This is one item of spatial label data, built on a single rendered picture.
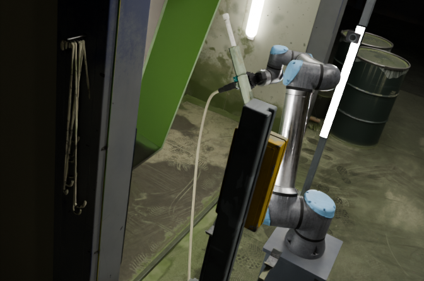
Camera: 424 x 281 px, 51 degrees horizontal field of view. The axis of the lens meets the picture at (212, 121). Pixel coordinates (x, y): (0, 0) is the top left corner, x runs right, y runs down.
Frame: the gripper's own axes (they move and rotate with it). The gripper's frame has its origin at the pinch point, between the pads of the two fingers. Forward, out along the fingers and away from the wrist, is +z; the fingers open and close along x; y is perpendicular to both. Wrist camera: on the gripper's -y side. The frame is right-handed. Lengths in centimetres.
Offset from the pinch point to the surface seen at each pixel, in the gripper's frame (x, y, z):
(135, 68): 6, -49, 93
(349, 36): 12, -16, -94
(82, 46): 13, -54, 111
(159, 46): 36, 51, 4
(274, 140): -23, -93, 92
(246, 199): -34, -86, 99
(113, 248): -51, -5, 94
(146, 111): 1, 81, 5
